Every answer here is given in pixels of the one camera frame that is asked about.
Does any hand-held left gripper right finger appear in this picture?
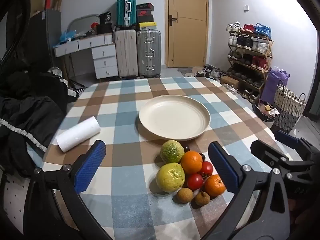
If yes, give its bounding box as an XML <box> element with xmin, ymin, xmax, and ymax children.
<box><xmin>200</xmin><ymin>141</ymin><xmax>290</xmax><ymax>240</ymax></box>

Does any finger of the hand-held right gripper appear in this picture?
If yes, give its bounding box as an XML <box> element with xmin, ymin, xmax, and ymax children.
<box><xmin>251</xmin><ymin>140</ymin><xmax>314</xmax><ymax>173</ymax></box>
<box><xmin>275</xmin><ymin>130</ymin><xmax>320</xmax><ymax>161</ymax></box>

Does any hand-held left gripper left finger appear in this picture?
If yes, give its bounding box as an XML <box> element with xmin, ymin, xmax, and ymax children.
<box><xmin>23</xmin><ymin>140</ymin><xmax>113</xmax><ymax>240</ymax></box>

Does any orange mandarin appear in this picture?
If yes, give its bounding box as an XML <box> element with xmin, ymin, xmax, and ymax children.
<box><xmin>204</xmin><ymin>174</ymin><xmax>226</xmax><ymax>197</ymax></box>
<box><xmin>181</xmin><ymin>150</ymin><xmax>203</xmax><ymax>175</ymax></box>

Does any brown longan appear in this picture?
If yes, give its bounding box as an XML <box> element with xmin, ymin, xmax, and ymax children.
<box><xmin>177</xmin><ymin>187</ymin><xmax>194</xmax><ymax>204</ymax></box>
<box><xmin>195</xmin><ymin>191</ymin><xmax>211</xmax><ymax>206</ymax></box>

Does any green bumpy citrus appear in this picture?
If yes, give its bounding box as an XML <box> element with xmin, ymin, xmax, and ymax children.
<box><xmin>160</xmin><ymin>140</ymin><xmax>185</xmax><ymax>163</ymax></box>

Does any yellow-green bumpy citrus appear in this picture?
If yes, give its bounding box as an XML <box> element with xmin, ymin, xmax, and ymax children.
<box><xmin>156</xmin><ymin>163</ymin><xmax>186</xmax><ymax>193</ymax></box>

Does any cream round plate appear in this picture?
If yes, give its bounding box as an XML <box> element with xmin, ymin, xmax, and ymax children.
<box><xmin>139</xmin><ymin>94</ymin><xmax>211</xmax><ymax>141</ymax></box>

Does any red tomato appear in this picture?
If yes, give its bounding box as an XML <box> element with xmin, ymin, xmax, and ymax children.
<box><xmin>199</xmin><ymin>161</ymin><xmax>214</xmax><ymax>176</ymax></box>
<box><xmin>186</xmin><ymin>173</ymin><xmax>204</xmax><ymax>190</ymax></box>

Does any woven two-tone basket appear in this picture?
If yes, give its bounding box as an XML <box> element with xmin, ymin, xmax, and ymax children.
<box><xmin>270</xmin><ymin>80</ymin><xmax>307</xmax><ymax>134</ymax></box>

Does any white paper towel roll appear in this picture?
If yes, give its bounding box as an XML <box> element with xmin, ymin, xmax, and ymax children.
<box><xmin>55</xmin><ymin>116</ymin><xmax>101</xmax><ymax>153</ymax></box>

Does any black basket with clutter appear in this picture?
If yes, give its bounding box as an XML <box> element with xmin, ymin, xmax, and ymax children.
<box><xmin>252</xmin><ymin>99</ymin><xmax>281</xmax><ymax>123</ymax></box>

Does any purple bag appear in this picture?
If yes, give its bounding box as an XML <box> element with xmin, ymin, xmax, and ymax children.
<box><xmin>261</xmin><ymin>66</ymin><xmax>291</xmax><ymax>105</ymax></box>

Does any pair of white grey sneakers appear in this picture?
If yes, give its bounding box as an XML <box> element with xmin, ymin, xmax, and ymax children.
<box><xmin>241</xmin><ymin>89</ymin><xmax>260</xmax><ymax>103</ymax></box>

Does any small brown cardboard box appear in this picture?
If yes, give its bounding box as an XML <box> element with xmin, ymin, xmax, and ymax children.
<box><xmin>220</xmin><ymin>75</ymin><xmax>240</xmax><ymax>89</ymax></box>

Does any black jacket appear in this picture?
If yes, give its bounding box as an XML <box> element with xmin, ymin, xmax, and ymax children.
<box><xmin>0</xmin><ymin>65</ymin><xmax>78</xmax><ymax>176</ymax></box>

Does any white dotted cloth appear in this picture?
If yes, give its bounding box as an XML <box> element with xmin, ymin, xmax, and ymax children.
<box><xmin>0</xmin><ymin>170</ymin><xmax>33</xmax><ymax>221</ymax></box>

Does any wooden shoe rack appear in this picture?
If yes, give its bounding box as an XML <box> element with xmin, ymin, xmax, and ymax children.
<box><xmin>226</xmin><ymin>31</ymin><xmax>274</xmax><ymax>101</ymax></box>

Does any pile of dark shoes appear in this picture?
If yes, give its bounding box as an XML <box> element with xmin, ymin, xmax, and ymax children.
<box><xmin>195</xmin><ymin>64</ymin><xmax>221</xmax><ymax>79</ymax></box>

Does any shoe rack with shoes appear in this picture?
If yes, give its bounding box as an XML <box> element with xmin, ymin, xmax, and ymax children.
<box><xmin>226</xmin><ymin>21</ymin><xmax>272</xmax><ymax>100</ymax></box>

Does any white round object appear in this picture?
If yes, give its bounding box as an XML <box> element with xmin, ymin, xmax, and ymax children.
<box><xmin>47</xmin><ymin>66</ymin><xmax>63</xmax><ymax>78</ymax></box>

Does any grey door mat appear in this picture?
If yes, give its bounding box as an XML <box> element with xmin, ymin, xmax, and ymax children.
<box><xmin>178</xmin><ymin>67</ymin><xmax>200</xmax><ymax>77</ymax></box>

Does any white desk with drawers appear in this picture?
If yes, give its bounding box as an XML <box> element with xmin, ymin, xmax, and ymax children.
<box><xmin>54</xmin><ymin>34</ymin><xmax>119</xmax><ymax>80</ymax></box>

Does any beige suitcase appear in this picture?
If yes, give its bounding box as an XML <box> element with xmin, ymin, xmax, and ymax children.
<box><xmin>114</xmin><ymin>29</ymin><xmax>139</xmax><ymax>79</ymax></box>

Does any silver suitcase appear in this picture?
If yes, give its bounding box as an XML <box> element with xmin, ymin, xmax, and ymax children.
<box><xmin>136</xmin><ymin>29</ymin><xmax>162</xmax><ymax>78</ymax></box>

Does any blue plastic bag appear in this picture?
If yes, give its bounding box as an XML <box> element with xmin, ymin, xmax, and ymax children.
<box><xmin>59</xmin><ymin>29</ymin><xmax>76</xmax><ymax>43</ymax></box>

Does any dark cabinet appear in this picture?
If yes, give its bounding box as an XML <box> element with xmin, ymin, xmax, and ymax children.
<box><xmin>27</xmin><ymin>9</ymin><xmax>62</xmax><ymax>67</ymax></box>

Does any wooden door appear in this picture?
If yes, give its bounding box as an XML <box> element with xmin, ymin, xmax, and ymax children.
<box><xmin>164</xmin><ymin>0</ymin><xmax>209</xmax><ymax>68</ymax></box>

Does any black bag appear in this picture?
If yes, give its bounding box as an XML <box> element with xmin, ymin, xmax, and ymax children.
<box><xmin>99</xmin><ymin>12</ymin><xmax>113</xmax><ymax>34</ymax></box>

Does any grey arched mirror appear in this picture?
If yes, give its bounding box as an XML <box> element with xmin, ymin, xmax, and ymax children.
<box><xmin>68</xmin><ymin>14</ymin><xmax>100</xmax><ymax>34</ymax></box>

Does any yellow and black shoe box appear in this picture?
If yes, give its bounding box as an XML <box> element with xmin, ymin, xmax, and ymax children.
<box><xmin>139</xmin><ymin>22</ymin><xmax>158</xmax><ymax>31</ymax></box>

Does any teal suitcase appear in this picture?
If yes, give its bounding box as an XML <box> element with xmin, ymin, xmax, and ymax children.
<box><xmin>116</xmin><ymin>0</ymin><xmax>137</xmax><ymax>28</ymax></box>

